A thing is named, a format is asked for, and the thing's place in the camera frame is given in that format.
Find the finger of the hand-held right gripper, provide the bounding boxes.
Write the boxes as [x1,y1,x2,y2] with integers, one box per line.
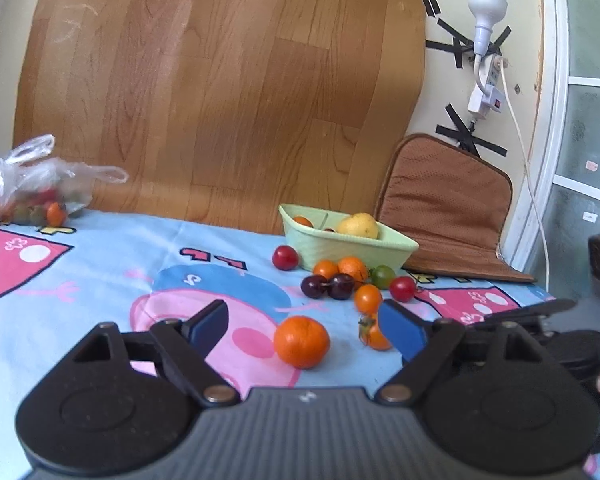
[471,298,579,332]

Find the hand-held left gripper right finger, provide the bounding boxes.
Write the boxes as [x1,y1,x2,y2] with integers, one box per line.
[375,300,552,407]

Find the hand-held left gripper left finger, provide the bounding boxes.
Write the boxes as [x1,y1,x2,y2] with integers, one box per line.
[70,300,242,407]

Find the orange tomato with stem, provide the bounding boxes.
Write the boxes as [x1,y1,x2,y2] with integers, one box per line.
[357,313,394,352]

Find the large orange mandarin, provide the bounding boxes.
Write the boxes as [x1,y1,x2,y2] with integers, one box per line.
[273,315,331,370]

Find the dark red cherry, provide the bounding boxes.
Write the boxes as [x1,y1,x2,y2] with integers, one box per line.
[300,274,329,300]
[327,273,356,302]

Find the green plastic basket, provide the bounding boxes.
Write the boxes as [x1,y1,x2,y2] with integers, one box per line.
[278,203,420,272]

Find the red tomato with stem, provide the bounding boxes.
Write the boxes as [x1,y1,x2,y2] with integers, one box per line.
[390,276,425,304]

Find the green tomato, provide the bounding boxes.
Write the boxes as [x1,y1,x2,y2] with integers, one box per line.
[370,265,397,290]

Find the round red tomato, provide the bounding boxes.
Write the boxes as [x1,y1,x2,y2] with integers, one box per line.
[272,244,300,272]

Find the yellow pear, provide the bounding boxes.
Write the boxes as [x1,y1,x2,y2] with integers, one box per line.
[336,212,380,240]

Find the printed cartoon pig blanket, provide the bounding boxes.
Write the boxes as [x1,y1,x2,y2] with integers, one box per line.
[0,207,581,480]

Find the brown seat cushion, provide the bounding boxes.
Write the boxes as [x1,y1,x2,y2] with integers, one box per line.
[374,132,537,284]

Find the bagged mixed cherry tomatoes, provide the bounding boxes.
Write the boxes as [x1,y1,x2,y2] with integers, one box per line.
[0,186,94,227]

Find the white framed glass door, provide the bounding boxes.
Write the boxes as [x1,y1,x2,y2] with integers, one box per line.
[500,0,600,306]

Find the clear plastic bag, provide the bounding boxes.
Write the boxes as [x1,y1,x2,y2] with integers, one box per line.
[0,134,130,227]

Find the wood pattern board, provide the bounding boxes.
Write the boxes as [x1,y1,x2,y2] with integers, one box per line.
[12,0,427,237]

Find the white power strip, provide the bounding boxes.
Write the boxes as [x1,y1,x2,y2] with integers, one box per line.
[479,54,506,92]

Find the white power cable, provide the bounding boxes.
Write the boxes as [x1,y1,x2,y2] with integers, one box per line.
[497,57,552,293]

